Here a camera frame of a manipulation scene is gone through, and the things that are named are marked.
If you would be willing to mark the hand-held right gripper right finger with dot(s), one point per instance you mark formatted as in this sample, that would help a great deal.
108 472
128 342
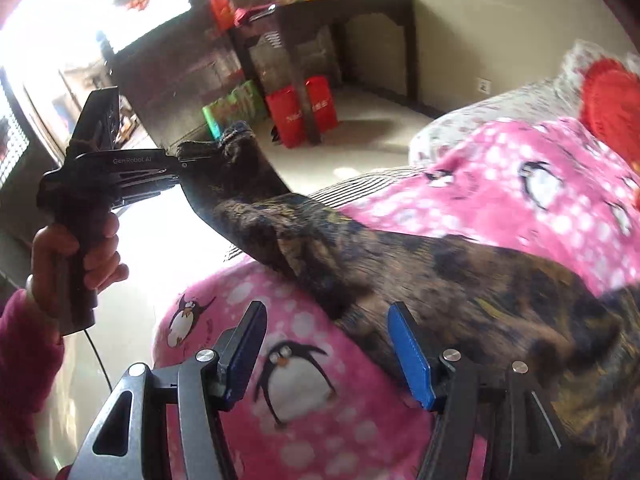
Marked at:
407 355

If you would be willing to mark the red pillow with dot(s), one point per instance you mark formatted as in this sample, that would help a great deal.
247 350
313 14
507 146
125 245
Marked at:
615 105

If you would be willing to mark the wall socket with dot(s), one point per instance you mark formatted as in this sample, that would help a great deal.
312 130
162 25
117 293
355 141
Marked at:
483 85

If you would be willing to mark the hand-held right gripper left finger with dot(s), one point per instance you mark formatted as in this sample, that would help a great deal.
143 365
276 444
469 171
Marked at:
245 350

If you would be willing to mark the red paper bag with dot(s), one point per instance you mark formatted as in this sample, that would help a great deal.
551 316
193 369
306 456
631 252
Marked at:
322 102

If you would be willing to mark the pink penguin blanket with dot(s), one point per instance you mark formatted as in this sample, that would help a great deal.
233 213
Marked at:
360 410

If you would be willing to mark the person's left hand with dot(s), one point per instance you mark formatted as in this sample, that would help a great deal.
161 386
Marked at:
102 265

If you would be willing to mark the green printed box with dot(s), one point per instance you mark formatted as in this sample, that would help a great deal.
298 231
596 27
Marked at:
235 105

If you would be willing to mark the dark wooden table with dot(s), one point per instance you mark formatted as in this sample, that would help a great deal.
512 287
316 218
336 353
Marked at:
320 15

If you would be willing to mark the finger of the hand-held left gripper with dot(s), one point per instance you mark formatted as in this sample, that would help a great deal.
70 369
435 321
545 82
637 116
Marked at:
150 181

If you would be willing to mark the floral grey pillow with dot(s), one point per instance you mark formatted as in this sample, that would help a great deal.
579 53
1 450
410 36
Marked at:
450 130

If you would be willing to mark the small red box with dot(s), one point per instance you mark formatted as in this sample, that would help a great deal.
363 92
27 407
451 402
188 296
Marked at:
221 10

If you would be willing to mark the person's left forearm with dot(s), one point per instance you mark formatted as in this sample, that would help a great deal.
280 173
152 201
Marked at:
25 385

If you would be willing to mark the dark wooden cabinet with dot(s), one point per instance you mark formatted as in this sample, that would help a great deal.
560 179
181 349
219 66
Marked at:
175 75

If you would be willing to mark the dark brown patterned garment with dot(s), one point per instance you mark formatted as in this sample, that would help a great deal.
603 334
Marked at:
450 285

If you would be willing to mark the red box under table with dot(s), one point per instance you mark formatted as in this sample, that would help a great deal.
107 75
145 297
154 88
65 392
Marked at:
287 115

